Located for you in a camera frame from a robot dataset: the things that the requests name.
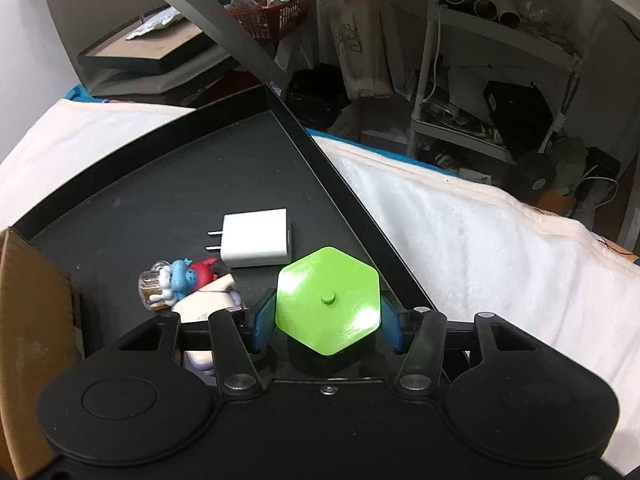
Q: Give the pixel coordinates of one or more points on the green hexagonal container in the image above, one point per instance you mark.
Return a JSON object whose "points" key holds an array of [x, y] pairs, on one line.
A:
{"points": [[328, 304]]}

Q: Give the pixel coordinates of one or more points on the lavender cube toy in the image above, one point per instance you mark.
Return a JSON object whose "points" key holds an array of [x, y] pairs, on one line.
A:
{"points": [[215, 296]]}

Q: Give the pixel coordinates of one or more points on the white tote bag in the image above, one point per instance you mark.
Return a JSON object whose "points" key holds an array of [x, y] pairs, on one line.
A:
{"points": [[367, 46]]}

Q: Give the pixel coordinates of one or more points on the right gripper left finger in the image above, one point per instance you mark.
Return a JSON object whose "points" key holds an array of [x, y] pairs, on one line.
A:
{"points": [[231, 340]]}

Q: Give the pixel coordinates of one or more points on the blue smurf figurine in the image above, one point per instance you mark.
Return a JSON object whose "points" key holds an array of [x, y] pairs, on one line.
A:
{"points": [[166, 282]]}

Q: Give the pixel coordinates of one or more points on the brown cardboard box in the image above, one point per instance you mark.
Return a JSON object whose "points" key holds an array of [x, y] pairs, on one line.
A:
{"points": [[38, 342]]}

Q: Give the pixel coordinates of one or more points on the black framed board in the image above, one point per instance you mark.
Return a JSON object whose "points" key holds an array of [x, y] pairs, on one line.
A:
{"points": [[153, 54]]}

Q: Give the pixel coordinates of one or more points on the white table cloth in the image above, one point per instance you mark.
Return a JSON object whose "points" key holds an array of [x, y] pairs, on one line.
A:
{"points": [[472, 247]]}

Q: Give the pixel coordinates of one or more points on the red plastic basket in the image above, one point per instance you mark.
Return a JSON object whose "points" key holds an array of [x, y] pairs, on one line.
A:
{"points": [[270, 23]]}

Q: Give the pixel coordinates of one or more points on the crumpled plastic bag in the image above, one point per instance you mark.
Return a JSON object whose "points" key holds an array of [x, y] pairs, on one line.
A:
{"points": [[158, 21]]}

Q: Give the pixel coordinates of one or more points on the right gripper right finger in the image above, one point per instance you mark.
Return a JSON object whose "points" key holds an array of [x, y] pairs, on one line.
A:
{"points": [[436, 351]]}

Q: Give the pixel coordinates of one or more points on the black shallow tray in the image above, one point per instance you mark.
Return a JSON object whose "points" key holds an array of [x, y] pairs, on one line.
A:
{"points": [[159, 197]]}

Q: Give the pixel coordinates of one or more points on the metal storage shelf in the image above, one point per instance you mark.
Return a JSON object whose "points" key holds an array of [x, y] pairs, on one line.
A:
{"points": [[494, 52]]}

